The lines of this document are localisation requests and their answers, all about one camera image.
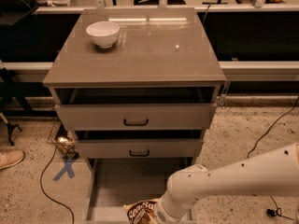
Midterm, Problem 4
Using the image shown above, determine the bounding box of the brown chip bag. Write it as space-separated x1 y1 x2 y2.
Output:
123 199 159 224

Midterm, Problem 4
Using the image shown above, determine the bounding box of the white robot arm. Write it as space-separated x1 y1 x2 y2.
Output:
154 143 299 224

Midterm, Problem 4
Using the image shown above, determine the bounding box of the grey drawer cabinet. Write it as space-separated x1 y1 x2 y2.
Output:
42 7 227 224

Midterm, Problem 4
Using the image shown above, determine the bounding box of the top grey drawer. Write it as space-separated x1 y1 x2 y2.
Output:
54 87 218 131

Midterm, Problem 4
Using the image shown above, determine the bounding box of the grey drawer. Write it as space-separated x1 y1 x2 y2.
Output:
54 87 218 131
75 130 203 158
83 158 191 224

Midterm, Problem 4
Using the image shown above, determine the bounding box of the middle grey drawer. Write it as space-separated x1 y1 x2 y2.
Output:
75 130 203 158

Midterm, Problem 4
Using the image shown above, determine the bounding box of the bottom grey drawer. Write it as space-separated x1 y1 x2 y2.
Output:
83 158 191 224

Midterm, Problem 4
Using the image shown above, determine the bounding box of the white ceramic bowl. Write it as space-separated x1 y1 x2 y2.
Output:
86 21 121 49

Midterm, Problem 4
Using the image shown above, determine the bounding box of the blue tape cross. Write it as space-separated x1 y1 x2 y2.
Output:
53 160 75 181

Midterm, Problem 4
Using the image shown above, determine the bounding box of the black stand leg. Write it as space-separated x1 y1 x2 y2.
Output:
0 63 33 146

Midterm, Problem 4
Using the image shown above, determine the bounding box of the beige shoe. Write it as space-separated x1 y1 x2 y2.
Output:
0 150 25 170

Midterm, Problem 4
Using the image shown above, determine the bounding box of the wire basket with object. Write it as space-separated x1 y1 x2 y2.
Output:
47 121 78 158

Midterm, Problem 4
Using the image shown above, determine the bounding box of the black cable on left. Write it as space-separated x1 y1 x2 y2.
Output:
39 147 76 224

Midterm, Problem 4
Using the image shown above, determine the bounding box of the black cable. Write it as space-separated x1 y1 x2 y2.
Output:
246 95 299 222
39 147 76 224

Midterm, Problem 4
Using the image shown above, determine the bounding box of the black cable on right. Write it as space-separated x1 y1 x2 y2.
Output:
246 95 299 222

